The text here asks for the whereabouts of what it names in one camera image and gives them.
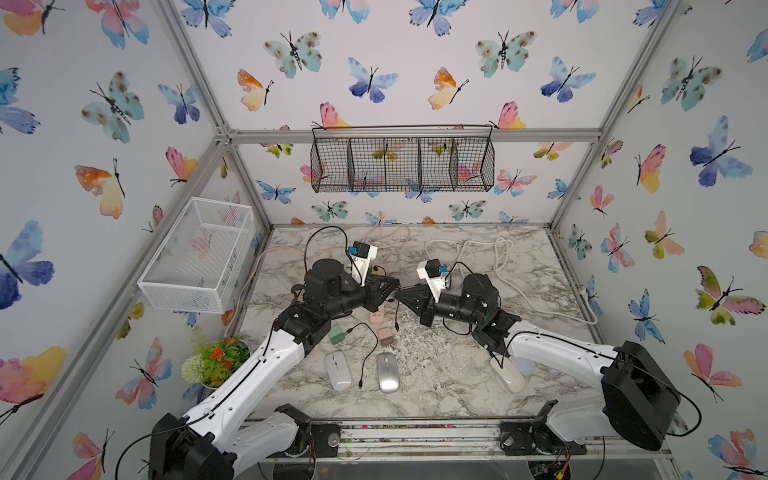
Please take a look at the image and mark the white wireless mouse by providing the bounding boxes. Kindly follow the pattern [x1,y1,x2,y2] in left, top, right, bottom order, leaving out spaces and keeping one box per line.
[325,351,352,392]

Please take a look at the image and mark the silver mouse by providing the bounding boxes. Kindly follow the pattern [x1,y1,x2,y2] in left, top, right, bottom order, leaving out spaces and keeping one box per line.
[377,352,400,394]

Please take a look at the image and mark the artificial potted plant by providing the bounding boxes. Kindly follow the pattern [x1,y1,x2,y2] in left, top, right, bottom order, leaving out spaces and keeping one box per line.
[181,327,251,389]

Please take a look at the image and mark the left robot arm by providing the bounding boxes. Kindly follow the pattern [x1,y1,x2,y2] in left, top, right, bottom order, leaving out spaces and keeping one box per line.
[147,258,400,479]

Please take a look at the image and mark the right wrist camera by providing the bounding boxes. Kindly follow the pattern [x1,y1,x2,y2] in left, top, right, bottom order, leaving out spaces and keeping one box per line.
[417,259,449,302]

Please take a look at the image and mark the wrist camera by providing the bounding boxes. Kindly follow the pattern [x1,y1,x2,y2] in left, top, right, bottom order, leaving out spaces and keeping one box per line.
[348,241,378,286]
[417,259,449,302]

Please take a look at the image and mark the green charger plug front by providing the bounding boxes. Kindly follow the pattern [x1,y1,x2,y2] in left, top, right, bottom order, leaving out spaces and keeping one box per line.
[328,325,346,345]

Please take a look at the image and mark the white power cord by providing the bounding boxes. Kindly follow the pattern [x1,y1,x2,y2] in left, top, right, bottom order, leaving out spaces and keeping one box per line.
[424,236,599,326]

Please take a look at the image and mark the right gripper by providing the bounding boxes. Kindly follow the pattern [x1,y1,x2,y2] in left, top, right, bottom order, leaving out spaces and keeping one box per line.
[396,285,486,331]

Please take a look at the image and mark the black charging cable white mouse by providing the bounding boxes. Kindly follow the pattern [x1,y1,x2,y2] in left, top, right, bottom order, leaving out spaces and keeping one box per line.
[346,322,380,390]

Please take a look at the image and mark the white mouse right front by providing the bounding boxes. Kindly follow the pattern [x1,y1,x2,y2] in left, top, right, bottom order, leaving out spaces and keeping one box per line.
[489,358,527,394]

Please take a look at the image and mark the black wire wall basket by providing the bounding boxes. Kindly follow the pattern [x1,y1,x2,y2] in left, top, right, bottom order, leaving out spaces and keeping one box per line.
[303,125,495,194]

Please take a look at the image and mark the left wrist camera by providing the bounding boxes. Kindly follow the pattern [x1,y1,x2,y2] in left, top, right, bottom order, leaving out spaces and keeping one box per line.
[348,241,378,286]

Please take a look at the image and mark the aluminium front rail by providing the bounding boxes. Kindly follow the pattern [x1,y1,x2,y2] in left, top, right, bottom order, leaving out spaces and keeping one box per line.
[167,418,673,463]

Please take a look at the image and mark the pink charger plug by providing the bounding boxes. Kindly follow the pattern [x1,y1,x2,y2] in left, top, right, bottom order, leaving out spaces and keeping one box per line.
[377,327,396,347]

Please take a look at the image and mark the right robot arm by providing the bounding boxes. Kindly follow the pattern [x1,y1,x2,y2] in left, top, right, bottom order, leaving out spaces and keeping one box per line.
[395,274,687,451]

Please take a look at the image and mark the white mesh wall basket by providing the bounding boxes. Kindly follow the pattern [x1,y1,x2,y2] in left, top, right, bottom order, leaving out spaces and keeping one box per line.
[137,197,255,314]

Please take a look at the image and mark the pink power strip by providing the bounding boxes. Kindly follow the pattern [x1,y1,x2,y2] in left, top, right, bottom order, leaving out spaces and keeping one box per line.
[368,305,386,330]

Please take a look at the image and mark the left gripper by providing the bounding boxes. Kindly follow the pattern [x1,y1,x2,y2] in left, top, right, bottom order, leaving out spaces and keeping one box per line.
[322,274,397,322]

